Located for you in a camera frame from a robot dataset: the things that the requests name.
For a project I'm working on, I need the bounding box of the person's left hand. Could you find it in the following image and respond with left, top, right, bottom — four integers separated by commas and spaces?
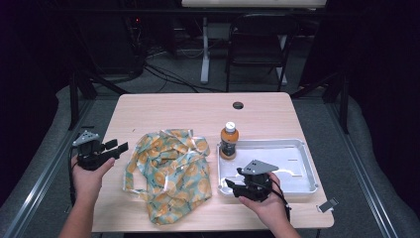
71, 156, 116, 206

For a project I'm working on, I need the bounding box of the black metal stand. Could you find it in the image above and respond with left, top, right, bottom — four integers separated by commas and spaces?
290, 70, 351, 135
67, 70, 130, 132

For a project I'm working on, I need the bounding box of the fruit print fabric bag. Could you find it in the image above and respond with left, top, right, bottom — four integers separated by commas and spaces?
123, 128, 213, 226

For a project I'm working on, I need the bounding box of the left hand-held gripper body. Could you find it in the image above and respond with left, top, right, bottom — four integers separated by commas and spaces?
72, 130, 115, 172

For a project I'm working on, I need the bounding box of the white metal tray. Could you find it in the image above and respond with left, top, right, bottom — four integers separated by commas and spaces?
216, 138, 320, 198

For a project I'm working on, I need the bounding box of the black floor cable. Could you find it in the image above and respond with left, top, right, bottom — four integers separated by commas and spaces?
143, 62, 226, 94

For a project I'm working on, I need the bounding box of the aluminium floor rail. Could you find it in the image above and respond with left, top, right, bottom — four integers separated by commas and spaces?
0, 98, 95, 238
325, 98, 402, 238

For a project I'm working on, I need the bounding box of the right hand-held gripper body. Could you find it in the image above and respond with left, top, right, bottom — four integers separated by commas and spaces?
236, 159, 280, 202

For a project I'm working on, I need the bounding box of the grey tape piece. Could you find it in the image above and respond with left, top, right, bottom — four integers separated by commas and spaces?
316, 197, 340, 213

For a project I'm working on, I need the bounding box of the black folding chair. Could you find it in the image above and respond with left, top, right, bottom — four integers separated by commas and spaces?
225, 13, 300, 93

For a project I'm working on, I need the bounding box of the white desk leg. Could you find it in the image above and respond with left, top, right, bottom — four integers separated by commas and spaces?
200, 16, 211, 84

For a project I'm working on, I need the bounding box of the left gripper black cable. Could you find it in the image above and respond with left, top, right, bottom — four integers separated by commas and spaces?
67, 147, 82, 207

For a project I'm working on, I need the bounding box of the orange juice bottle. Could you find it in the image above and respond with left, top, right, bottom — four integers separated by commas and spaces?
219, 121, 240, 161

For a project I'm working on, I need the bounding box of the person's right hand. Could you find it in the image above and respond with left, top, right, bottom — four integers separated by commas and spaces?
238, 172, 289, 229

